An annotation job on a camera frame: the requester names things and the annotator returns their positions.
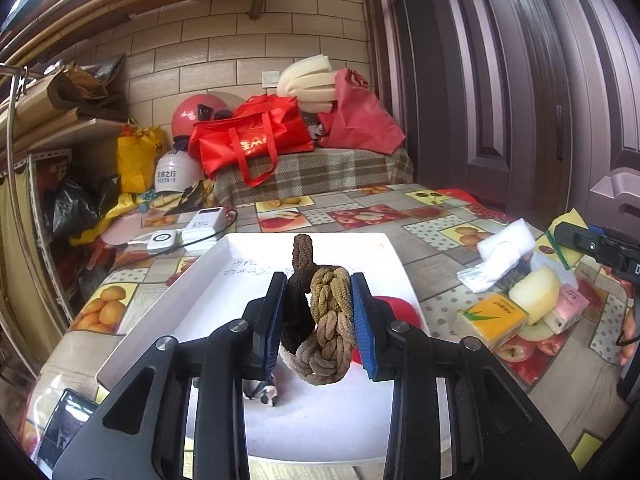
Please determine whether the plaid cloth covered bench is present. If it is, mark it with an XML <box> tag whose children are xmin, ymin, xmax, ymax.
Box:
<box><xmin>210</xmin><ymin>148</ymin><xmax>413</xmax><ymax>206</ymax></box>

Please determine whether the black white plush toy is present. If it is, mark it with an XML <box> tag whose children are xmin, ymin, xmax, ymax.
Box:
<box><xmin>242</xmin><ymin>375</ymin><xmax>278</xmax><ymax>408</ymax></box>

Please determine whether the fruit pattern tablecloth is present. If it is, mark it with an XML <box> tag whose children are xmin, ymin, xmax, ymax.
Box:
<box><xmin>21</xmin><ymin>184</ymin><xmax>628</xmax><ymax>455</ymax></box>

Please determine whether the yellow tissue pack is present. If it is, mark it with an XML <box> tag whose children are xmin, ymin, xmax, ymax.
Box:
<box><xmin>454</xmin><ymin>294</ymin><xmax>527</xmax><ymax>350</ymax></box>

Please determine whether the pink tissue pack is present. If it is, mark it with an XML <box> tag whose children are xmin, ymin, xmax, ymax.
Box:
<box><xmin>542</xmin><ymin>284</ymin><xmax>589</xmax><ymax>335</ymax></box>

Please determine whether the brown braided rope toy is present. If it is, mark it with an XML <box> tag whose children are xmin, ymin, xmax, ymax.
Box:
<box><xmin>280</xmin><ymin>234</ymin><xmax>356</xmax><ymax>386</ymax></box>

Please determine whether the pale yellow foam sponge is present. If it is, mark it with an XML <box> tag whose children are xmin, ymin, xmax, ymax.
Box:
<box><xmin>508</xmin><ymin>266</ymin><xmax>562</xmax><ymax>325</ymax></box>

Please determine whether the cream foam sheets stack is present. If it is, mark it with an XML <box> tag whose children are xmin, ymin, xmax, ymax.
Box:
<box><xmin>277</xmin><ymin>54</ymin><xmax>336</xmax><ymax>114</ymax></box>

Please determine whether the white power bank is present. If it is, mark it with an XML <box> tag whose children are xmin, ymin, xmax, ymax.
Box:
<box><xmin>181</xmin><ymin>207</ymin><xmax>227</xmax><ymax>244</ymax></box>

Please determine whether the red plastic bag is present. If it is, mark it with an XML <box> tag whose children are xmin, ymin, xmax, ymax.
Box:
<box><xmin>436</xmin><ymin>188</ymin><xmax>483</xmax><ymax>207</ymax></box>

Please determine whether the dark red fabric bag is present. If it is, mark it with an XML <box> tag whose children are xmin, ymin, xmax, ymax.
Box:
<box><xmin>318</xmin><ymin>68</ymin><xmax>406</xmax><ymax>155</ymax></box>

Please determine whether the white foam tray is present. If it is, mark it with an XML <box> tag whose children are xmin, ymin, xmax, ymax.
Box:
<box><xmin>96</xmin><ymin>233</ymin><xmax>394</xmax><ymax>477</ymax></box>

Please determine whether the red plush apple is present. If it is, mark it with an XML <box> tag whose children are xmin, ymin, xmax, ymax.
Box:
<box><xmin>352</xmin><ymin>296</ymin><xmax>421</xmax><ymax>372</ymax></box>

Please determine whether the metal clothes rack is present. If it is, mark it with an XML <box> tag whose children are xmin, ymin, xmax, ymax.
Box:
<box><xmin>1</xmin><ymin>62</ymin><xmax>64</xmax><ymax>332</ymax></box>

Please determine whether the red shiny tote bag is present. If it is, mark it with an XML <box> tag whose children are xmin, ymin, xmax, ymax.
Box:
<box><xmin>188</xmin><ymin>94</ymin><xmax>314</xmax><ymax>188</ymax></box>

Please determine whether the white safety helmet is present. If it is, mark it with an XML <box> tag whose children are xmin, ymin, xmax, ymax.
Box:
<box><xmin>154</xmin><ymin>151</ymin><xmax>204</xmax><ymax>193</ymax></box>

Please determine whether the yellow shopping bag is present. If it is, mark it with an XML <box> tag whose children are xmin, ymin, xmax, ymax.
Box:
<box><xmin>116</xmin><ymin>117</ymin><xmax>166</xmax><ymax>194</ymax></box>

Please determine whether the dark wooden door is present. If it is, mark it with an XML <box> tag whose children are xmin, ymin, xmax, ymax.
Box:
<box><xmin>359</xmin><ymin>0</ymin><xmax>576</xmax><ymax>226</ymax></box>

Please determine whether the pink red helmet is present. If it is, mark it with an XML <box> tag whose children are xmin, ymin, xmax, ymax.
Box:
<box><xmin>171</xmin><ymin>93</ymin><xmax>230</xmax><ymax>139</ymax></box>

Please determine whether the white tissue packet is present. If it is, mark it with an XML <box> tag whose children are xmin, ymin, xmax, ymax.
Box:
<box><xmin>457</xmin><ymin>257</ymin><xmax>520</xmax><ymax>294</ymax></box>

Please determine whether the person's right hand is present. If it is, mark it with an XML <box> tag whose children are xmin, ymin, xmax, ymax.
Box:
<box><xmin>616</xmin><ymin>308</ymin><xmax>639</xmax><ymax>366</ymax></box>

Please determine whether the white round charger device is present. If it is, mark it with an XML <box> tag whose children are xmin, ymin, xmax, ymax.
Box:
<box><xmin>146</xmin><ymin>230</ymin><xmax>179</xmax><ymax>255</ymax></box>

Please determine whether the smartphone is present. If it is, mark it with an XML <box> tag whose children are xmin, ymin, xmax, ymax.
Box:
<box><xmin>34</xmin><ymin>388</ymin><xmax>98</xmax><ymax>478</ymax></box>

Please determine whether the black plastic bag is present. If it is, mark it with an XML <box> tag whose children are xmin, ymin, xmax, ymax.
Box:
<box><xmin>43</xmin><ymin>171</ymin><xmax>120</xmax><ymax>240</ymax></box>

